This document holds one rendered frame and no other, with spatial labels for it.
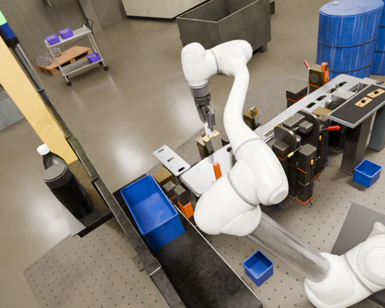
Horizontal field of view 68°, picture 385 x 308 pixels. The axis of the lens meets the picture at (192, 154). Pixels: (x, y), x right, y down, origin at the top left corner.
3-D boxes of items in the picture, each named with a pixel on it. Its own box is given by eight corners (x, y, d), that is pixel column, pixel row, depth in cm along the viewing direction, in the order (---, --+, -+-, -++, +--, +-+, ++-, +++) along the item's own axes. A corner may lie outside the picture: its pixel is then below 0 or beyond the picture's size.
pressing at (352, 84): (337, 73, 199) (337, 70, 198) (369, 80, 183) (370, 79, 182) (176, 177, 156) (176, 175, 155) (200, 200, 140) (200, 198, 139)
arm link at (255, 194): (252, 132, 81) (219, 162, 86) (286, 181, 70) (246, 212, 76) (273, 145, 90) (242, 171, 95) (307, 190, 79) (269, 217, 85)
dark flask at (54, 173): (91, 197, 94) (63, 158, 82) (98, 211, 88) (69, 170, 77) (69, 210, 91) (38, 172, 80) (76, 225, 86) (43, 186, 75)
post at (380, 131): (373, 141, 183) (389, 79, 154) (385, 146, 177) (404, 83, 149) (366, 147, 180) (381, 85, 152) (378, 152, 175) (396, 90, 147)
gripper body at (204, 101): (214, 91, 122) (217, 110, 128) (202, 86, 128) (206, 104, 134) (200, 99, 120) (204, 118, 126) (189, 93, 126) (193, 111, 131)
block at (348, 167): (349, 161, 175) (361, 98, 146) (362, 167, 169) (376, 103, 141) (338, 169, 172) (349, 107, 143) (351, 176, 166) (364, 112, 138)
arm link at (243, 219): (383, 300, 102) (331, 325, 111) (360, 263, 116) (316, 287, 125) (233, 190, 76) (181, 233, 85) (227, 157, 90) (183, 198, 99)
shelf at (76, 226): (89, 165, 117) (68, 131, 105) (123, 217, 91) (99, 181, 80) (55, 184, 112) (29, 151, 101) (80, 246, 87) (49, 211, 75)
